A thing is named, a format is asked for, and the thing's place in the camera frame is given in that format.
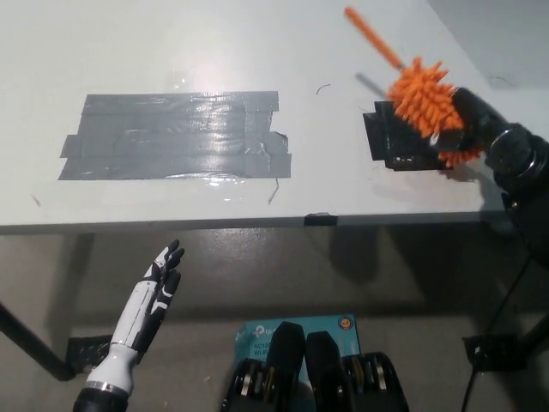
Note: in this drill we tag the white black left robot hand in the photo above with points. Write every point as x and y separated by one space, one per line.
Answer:
137 317

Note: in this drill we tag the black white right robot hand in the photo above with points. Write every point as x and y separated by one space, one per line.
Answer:
478 120

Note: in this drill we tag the orange microfibre duster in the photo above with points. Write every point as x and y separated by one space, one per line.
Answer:
429 107

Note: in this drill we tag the black tape square mark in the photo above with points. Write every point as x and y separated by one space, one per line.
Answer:
386 141

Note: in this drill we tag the black metal table leg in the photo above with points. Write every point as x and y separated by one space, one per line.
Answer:
32 339

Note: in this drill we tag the teal router cardboard box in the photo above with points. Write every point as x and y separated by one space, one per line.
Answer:
257 339

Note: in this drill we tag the grey duct tape patch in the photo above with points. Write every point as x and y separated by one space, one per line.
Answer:
176 135

